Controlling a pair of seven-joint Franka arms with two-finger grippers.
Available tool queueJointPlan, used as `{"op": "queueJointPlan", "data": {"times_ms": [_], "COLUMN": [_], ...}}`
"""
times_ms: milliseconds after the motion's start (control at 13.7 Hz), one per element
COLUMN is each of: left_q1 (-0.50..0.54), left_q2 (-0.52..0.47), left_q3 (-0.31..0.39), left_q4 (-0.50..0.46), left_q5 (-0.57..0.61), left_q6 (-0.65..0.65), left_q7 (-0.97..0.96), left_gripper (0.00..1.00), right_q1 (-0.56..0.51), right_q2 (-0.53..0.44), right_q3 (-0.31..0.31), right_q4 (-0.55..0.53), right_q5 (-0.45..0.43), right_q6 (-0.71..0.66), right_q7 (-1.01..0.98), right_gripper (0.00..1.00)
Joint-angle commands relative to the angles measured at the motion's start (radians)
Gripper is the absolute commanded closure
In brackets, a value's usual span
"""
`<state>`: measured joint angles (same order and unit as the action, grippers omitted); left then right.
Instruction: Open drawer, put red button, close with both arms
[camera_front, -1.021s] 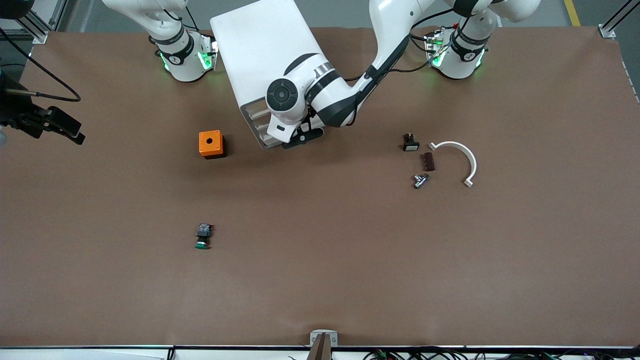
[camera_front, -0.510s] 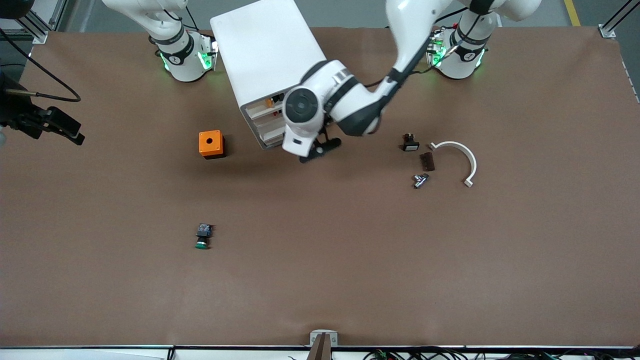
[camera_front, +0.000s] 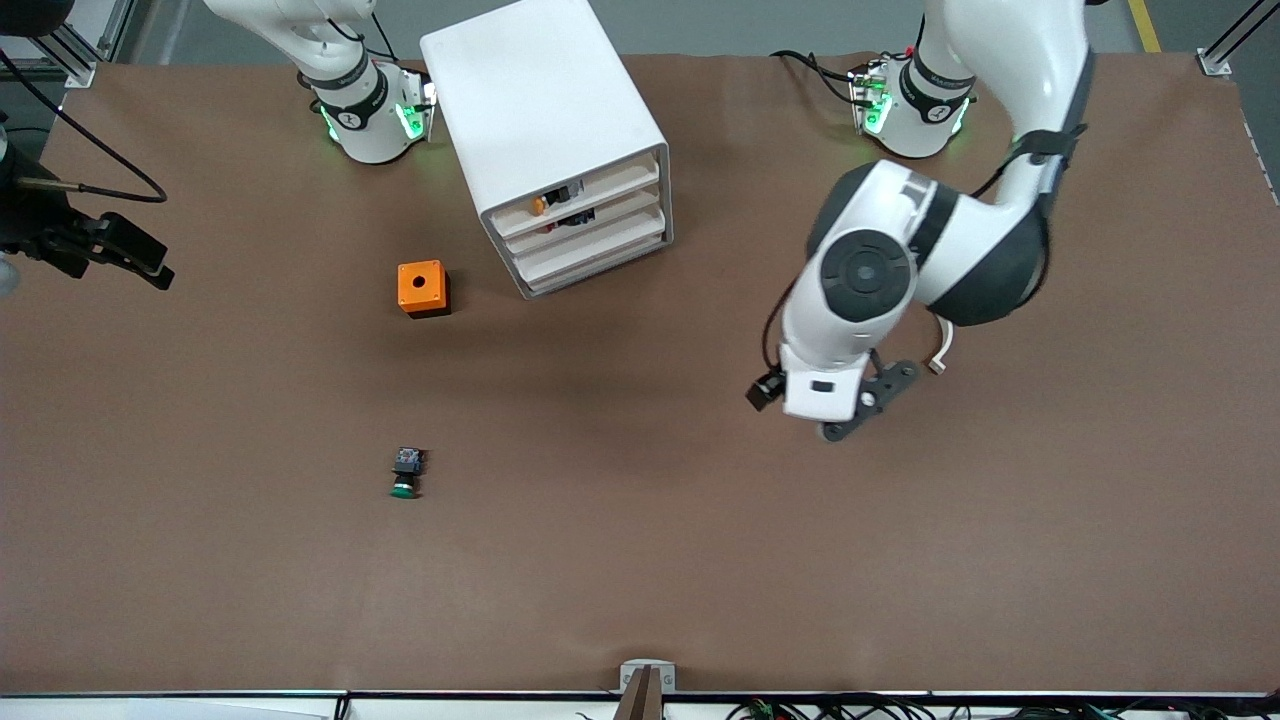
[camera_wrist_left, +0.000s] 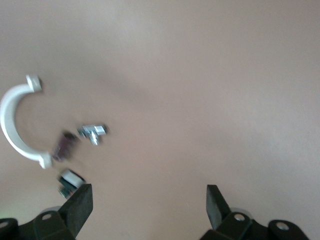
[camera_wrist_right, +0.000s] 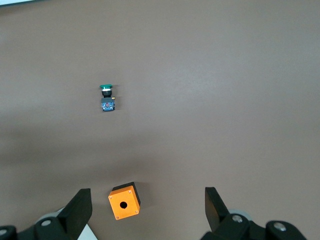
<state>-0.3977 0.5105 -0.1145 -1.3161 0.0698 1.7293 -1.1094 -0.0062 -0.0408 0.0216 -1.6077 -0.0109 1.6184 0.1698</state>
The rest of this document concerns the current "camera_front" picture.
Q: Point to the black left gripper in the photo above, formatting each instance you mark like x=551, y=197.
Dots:
x=768, y=391

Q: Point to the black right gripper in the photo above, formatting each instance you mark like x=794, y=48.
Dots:
x=35, y=222

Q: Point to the white plastic drawer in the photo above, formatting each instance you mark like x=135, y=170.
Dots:
x=600, y=252
x=630, y=212

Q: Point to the red push button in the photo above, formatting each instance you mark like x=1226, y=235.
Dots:
x=575, y=217

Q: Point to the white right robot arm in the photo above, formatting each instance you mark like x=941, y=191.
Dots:
x=360, y=110

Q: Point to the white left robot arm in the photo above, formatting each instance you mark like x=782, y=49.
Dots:
x=870, y=270

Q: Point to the green push button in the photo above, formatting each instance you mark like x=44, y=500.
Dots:
x=405, y=474

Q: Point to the white drawer cabinet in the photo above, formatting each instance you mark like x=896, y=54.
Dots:
x=530, y=90

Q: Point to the white curved plastic clamp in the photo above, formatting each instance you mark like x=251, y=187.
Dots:
x=943, y=350

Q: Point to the small black part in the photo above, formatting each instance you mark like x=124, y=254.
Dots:
x=566, y=193

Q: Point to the orange box with hole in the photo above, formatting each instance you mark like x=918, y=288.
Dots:
x=422, y=288

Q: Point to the brown wooden stick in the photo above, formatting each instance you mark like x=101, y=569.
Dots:
x=645, y=702

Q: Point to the aluminium frame post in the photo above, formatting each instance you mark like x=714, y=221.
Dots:
x=85, y=55
x=1225, y=55

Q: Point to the grey metal bracket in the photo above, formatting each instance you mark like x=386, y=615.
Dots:
x=632, y=675

